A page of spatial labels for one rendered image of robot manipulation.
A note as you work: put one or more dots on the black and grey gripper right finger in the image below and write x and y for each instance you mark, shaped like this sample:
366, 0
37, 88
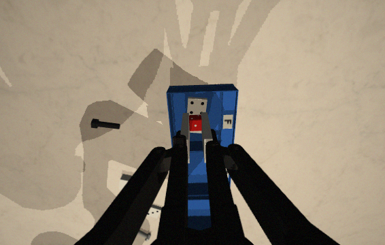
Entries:
279, 218

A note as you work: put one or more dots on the blue bin rack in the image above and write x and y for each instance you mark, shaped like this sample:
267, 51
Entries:
222, 111

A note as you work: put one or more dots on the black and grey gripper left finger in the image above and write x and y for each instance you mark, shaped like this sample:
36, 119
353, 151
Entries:
121, 222

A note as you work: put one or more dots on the white domino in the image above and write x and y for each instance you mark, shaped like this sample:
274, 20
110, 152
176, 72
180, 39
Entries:
196, 105
154, 211

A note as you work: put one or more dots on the red die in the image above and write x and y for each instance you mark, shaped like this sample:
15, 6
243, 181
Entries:
195, 123

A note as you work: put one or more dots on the red and white eraser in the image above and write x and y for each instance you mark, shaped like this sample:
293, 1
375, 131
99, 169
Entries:
123, 180

